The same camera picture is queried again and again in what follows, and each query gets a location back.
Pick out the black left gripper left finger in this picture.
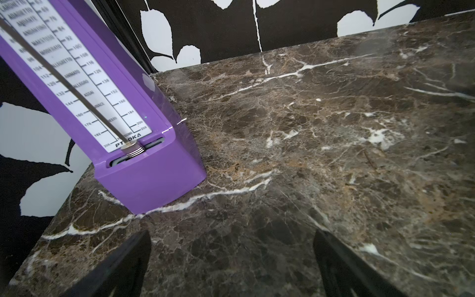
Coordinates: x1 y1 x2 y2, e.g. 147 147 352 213
62 230 152 297

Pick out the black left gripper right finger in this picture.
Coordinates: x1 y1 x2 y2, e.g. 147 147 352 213
313 229 405 297

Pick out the purple metronome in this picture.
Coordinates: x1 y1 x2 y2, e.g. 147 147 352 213
1 1 206 214

